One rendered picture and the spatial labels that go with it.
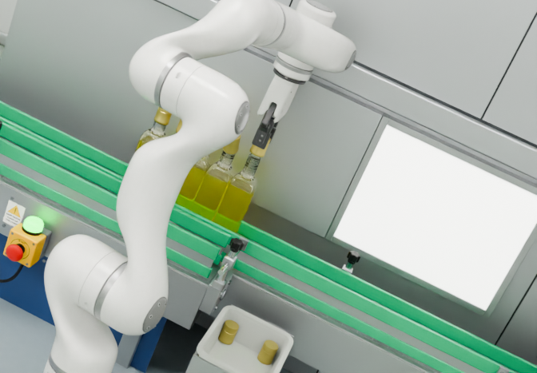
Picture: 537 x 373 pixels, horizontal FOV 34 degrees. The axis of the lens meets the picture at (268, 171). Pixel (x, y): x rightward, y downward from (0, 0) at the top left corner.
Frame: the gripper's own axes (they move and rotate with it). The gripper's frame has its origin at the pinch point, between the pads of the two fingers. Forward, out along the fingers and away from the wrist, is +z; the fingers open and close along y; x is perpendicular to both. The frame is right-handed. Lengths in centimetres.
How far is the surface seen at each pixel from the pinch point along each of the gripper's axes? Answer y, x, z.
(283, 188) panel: -11.9, 7.6, 14.4
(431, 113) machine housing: -12.8, 31.2, -17.6
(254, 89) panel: -11.8, -8.1, -5.2
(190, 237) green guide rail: 13.8, -4.2, 23.6
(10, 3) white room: -309, -222, 109
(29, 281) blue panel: 14, -36, 53
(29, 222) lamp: 21, -37, 34
